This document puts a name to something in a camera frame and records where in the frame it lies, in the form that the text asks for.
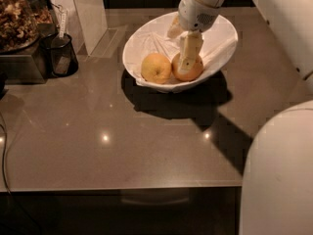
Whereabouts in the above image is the dark metal box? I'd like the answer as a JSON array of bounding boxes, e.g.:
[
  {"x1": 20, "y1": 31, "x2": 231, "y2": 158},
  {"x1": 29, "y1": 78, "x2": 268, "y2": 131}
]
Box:
[{"x1": 0, "y1": 42, "x2": 49, "y2": 84}]

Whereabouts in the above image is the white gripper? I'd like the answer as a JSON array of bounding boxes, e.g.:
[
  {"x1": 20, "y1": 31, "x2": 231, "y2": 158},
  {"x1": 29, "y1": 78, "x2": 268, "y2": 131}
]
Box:
[{"x1": 167, "y1": 0, "x2": 219, "y2": 74}]

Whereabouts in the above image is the white paper bowl liner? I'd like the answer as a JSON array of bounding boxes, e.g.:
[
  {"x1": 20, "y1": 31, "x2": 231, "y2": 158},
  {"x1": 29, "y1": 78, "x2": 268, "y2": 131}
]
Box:
[{"x1": 122, "y1": 31, "x2": 238, "y2": 93}]

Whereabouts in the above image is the orange fruit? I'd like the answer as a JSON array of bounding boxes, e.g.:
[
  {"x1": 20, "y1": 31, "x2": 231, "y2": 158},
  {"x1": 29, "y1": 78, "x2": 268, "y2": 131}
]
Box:
[{"x1": 172, "y1": 54, "x2": 203, "y2": 81}]

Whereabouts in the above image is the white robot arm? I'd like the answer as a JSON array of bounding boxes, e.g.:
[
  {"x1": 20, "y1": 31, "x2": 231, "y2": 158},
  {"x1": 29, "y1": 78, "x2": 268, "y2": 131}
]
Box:
[{"x1": 168, "y1": 0, "x2": 313, "y2": 235}]

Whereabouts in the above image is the white tag utensil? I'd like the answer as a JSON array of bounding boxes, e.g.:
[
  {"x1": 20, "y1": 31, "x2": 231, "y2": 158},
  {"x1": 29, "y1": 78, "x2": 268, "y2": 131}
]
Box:
[{"x1": 57, "y1": 5, "x2": 67, "y2": 40}]

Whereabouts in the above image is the white tilted bowl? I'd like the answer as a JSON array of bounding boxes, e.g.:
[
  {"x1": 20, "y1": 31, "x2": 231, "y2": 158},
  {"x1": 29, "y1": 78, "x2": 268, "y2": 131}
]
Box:
[{"x1": 122, "y1": 12, "x2": 238, "y2": 93}]

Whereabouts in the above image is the black mesh cup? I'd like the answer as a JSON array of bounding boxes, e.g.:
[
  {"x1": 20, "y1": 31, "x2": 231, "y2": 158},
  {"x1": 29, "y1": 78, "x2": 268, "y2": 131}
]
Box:
[{"x1": 39, "y1": 33, "x2": 78, "y2": 77}]

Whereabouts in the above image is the yellow apple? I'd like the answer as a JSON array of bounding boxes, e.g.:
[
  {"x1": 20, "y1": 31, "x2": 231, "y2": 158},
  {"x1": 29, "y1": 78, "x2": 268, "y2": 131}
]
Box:
[{"x1": 141, "y1": 53, "x2": 171, "y2": 84}]

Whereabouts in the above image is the white pillar block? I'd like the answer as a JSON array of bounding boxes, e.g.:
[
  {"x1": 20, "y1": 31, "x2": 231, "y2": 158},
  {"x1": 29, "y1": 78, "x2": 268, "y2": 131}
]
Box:
[{"x1": 51, "y1": 0, "x2": 108, "y2": 55}]

